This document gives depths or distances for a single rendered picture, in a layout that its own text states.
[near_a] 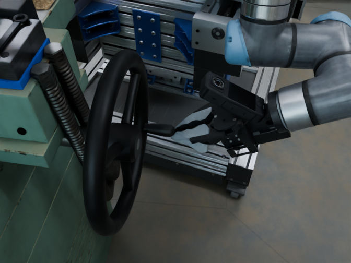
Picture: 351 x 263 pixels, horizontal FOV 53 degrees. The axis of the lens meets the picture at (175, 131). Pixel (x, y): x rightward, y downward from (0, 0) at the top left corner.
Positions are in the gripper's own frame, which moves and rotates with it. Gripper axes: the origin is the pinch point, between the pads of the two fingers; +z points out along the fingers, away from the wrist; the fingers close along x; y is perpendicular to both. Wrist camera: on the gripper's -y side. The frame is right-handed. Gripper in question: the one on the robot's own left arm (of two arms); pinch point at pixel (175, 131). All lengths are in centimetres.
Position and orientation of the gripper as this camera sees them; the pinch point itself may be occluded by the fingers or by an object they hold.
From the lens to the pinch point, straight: 66.9
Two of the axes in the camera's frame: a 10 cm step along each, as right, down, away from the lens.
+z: -8.4, 2.4, 4.9
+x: 1.5, -7.7, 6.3
